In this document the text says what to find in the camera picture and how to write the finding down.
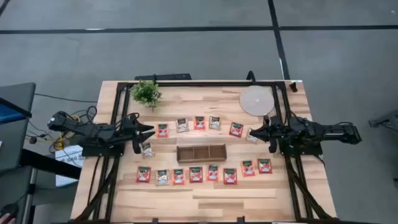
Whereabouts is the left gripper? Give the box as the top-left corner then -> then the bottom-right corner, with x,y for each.
122,113 -> 155,155

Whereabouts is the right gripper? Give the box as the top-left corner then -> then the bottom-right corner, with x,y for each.
249,116 -> 292,154

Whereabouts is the orange peach tea packet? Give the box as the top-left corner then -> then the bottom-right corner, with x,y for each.
240,159 -> 256,177
157,123 -> 170,139
206,164 -> 220,182
193,116 -> 206,131
172,168 -> 186,186

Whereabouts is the wooden three-compartment organizer box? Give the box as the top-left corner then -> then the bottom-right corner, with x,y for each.
176,143 -> 228,164

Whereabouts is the round woven beige mat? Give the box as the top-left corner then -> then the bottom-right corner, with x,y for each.
239,85 -> 276,117

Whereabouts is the green artificial plant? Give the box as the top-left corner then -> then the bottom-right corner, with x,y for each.
129,80 -> 164,112

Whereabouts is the black power strip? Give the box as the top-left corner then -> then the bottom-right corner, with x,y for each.
134,73 -> 193,82

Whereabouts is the white printed cardboard box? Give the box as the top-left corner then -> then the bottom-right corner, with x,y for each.
55,144 -> 85,188

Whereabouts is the black desk beam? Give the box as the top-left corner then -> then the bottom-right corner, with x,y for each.
19,148 -> 82,180

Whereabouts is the gray stand base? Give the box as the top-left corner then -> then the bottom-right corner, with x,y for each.
368,108 -> 398,133

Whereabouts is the dark gray side desk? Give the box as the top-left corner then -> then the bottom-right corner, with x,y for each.
0,82 -> 37,224

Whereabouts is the blue screen laptop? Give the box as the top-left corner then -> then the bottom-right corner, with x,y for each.
0,97 -> 33,125

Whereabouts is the black computer mouse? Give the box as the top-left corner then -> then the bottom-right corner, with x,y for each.
0,203 -> 18,218

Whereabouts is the black aluminium table frame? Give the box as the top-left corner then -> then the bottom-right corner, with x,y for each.
72,80 -> 340,224

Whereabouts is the yellow cable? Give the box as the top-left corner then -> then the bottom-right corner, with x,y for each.
51,114 -> 82,151

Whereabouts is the thin black floor cable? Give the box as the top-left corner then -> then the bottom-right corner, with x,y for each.
34,92 -> 99,104

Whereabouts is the black cable bundle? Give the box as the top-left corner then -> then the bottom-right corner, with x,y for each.
26,105 -> 98,153

